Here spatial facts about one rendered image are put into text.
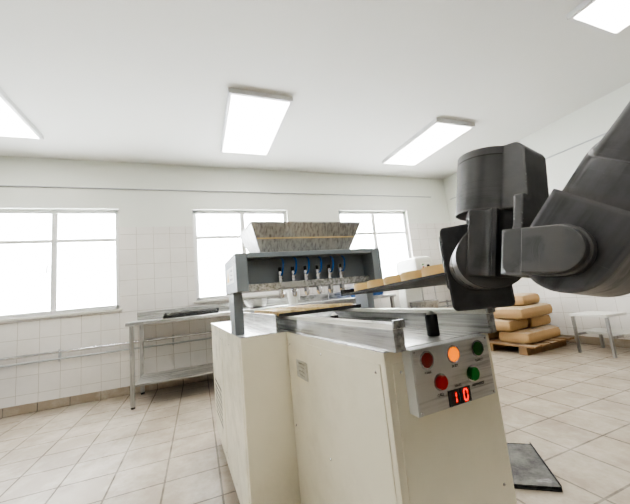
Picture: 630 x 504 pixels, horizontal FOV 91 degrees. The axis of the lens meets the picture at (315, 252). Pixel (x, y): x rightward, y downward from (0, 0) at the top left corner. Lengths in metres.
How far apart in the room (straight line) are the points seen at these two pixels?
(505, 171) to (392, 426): 0.59
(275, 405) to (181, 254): 3.48
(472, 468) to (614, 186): 0.78
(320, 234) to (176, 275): 3.31
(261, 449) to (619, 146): 1.35
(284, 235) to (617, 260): 1.28
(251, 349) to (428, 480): 0.76
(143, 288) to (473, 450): 4.18
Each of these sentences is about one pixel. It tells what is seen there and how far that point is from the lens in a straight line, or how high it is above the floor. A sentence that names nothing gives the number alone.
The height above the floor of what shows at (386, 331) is 0.88.
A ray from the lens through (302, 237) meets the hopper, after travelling 1.46.
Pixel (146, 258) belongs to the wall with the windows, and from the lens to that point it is 4.64.
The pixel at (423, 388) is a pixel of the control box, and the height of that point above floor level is 0.76.
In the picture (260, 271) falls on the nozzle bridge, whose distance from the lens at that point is 1.41.
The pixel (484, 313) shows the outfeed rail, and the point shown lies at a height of 0.89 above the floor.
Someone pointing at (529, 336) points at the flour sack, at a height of 0.21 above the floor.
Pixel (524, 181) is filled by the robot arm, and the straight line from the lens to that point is 0.31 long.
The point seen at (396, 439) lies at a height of 0.66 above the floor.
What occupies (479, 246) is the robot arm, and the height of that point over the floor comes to 1.01.
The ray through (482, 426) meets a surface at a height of 0.62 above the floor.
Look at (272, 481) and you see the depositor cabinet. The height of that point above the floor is 0.29.
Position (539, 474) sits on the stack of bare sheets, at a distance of 2.13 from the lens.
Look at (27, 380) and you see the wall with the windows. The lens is 4.94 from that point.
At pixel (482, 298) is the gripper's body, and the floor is 0.96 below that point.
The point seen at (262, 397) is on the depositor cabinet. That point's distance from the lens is 1.36.
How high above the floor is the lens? 0.98
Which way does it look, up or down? 8 degrees up
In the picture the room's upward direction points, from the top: 6 degrees counter-clockwise
